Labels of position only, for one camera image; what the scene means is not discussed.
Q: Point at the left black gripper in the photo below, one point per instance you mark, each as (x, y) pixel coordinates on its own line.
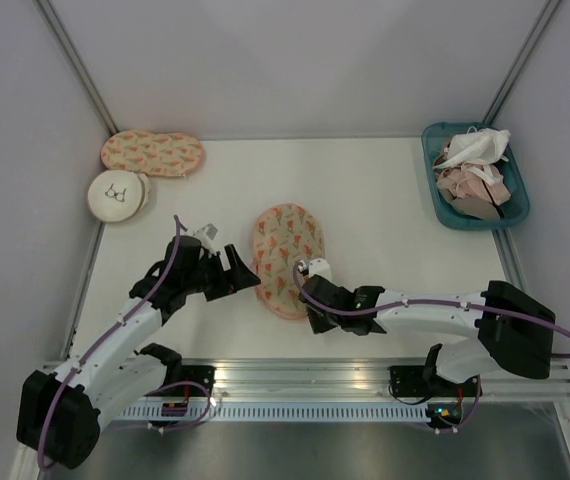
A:
(229, 281)

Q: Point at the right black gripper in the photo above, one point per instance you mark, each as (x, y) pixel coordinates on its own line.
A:
(316, 324)

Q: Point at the floral mesh laundry bag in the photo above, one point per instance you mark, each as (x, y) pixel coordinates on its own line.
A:
(282, 236)

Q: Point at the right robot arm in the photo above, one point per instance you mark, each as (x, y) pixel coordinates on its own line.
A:
(499, 328)

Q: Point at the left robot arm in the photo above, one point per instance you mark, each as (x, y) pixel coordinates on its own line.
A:
(63, 413)

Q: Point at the taupe bra in basket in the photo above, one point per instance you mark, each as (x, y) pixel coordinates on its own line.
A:
(476, 208)

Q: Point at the round cream laundry bag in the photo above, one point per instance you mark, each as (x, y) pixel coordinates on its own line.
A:
(115, 195)

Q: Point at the pink bra in basket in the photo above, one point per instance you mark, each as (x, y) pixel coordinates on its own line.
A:
(484, 182)

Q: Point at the white bra in basket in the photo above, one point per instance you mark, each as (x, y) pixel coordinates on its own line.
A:
(478, 148)

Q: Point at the teal plastic basket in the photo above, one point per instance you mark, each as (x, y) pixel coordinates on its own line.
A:
(434, 139)

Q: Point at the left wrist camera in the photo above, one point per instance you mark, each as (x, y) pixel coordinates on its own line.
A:
(207, 236)

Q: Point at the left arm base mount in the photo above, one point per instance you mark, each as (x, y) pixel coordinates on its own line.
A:
(187, 381)

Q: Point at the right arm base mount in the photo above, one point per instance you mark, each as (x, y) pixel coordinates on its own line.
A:
(406, 383)

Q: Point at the aluminium front rail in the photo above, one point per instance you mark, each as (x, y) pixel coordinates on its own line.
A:
(359, 380)

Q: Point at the white slotted cable duct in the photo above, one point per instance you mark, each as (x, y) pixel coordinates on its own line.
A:
(315, 412)

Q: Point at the left aluminium frame post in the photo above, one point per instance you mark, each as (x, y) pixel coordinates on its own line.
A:
(60, 34)

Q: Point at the aluminium frame post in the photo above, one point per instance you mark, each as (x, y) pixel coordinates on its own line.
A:
(60, 34)
(534, 37)

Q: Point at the right aluminium frame post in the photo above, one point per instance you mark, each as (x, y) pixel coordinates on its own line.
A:
(534, 37)

